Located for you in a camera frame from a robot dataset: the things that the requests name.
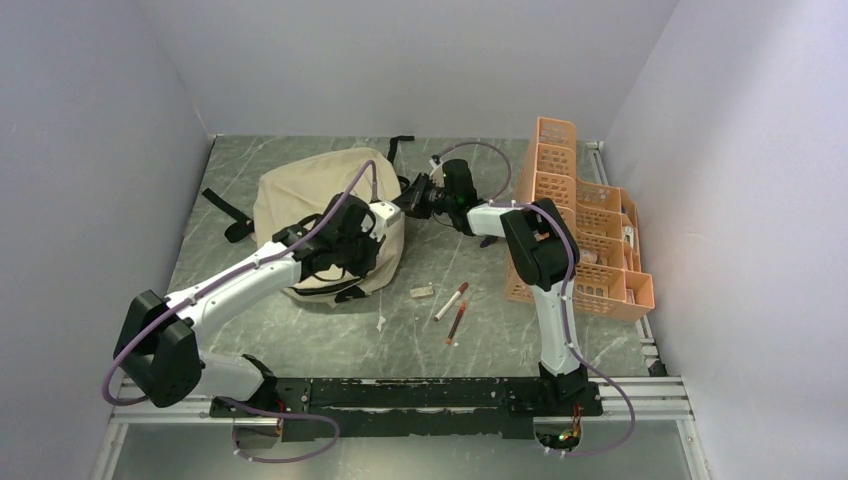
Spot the purple cable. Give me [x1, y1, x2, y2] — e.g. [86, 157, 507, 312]
[100, 158, 379, 464]
[429, 141, 637, 460]

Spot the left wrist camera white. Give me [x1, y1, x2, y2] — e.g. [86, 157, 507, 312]
[369, 201, 403, 236]

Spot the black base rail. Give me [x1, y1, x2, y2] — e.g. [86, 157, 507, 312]
[248, 377, 603, 441]

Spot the small beige eraser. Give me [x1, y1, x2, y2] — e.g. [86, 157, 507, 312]
[409, 284, 435, 299]

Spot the white red marker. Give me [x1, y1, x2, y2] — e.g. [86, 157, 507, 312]
[433, 282, 469, 322]

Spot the red pen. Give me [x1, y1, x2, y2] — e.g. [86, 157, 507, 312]
[445, 299, 468, 345]

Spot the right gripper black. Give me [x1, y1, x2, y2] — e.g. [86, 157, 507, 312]
[392, 172, 456, 219]

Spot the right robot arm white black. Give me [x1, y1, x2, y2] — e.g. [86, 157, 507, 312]
[394, 159, 603, 417]

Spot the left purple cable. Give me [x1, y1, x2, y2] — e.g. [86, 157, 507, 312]
[100, 158, 379, 464]

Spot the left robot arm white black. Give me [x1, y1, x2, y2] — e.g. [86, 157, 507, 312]
[114, 194, 401, 416]

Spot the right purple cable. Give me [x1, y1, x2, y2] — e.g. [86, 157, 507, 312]
[429, 141, 637, 460]

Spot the beige canvas backpack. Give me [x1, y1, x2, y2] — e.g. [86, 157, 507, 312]
[201, 135, 417, 306]

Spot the orange plastic file organizer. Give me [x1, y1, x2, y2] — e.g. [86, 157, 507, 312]
[513, 117, 655, 322]

